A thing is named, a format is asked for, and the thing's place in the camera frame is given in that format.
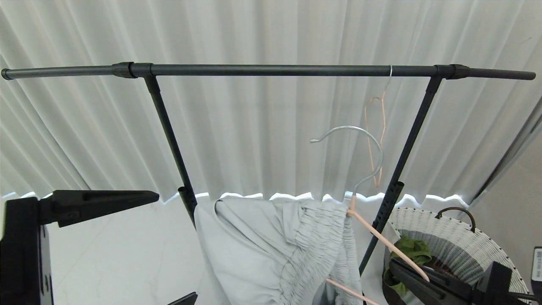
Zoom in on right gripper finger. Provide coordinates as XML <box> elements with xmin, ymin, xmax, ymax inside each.
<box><xmin>389</xmin><ymin>258</ymin><xmax>477</xmax><ymax>293</ymax></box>
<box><xmin>392</xmin><ymin>269</ymin><xmax>476</xmax><ymax>305</ymax></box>

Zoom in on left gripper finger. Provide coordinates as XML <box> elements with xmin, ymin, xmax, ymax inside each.
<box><xmin>40</xmin><ymin>191</ymin><xmax>160</xmax><ymax>227</ymax></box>
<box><xmin>166</xmin><ymin>291</ymin><xmax>198</xmax><ymax>305</ymax></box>

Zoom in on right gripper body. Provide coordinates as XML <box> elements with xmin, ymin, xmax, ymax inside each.
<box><xmin>473</xmin><ymin>262</ymin><xmax>534</xmax><ymax>305</ymax></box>

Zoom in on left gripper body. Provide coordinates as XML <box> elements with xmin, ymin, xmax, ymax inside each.
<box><xmin>0</xmin><ymin>197</ymin><xmax>54</xmax><ymax>305</ymax></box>

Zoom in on pink clothes hanger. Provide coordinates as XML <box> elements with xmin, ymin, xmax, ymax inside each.
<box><xmin>310</xmin><ymin>126</ymin><xmax>430</xmax><ymax>305</ymax></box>
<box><xmin>364</xmin><ymin>78</ymin><xmax>392</xmax><ymax>188</ymax></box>

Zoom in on pale grey shorts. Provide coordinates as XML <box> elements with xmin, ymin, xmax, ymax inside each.
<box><xmin>194</xmin><ymin>197</ymin><xmax>365</xmax><ymax>305</ymax></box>

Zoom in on white laundry basket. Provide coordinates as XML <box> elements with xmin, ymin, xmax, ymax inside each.
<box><xmin>381</xmin><ymin>207</ymin><xmax>530</xmax><ymax>305</ymax></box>

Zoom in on black clothes rack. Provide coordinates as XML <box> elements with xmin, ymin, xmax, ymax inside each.
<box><xmin>0</xmin><ymin>61</ymin><xmax>536</xmax><ymax>276</ymax></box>

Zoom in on green garment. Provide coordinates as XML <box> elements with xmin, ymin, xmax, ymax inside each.
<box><xmin>383</xmin><ymin>236</ymin><xmax>433</xmax><ymax>297</ymax></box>

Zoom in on white curtain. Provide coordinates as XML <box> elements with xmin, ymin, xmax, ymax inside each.
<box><xmin>0</xmin><ymin>0</ymin><xmax>542</xmax><ymax>203</ymax></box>

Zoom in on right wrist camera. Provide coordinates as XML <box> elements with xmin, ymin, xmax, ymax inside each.
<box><xmin>531</xmin><ymin>247</ymin><xmax>542</xmax><ymax>293</ymax></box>

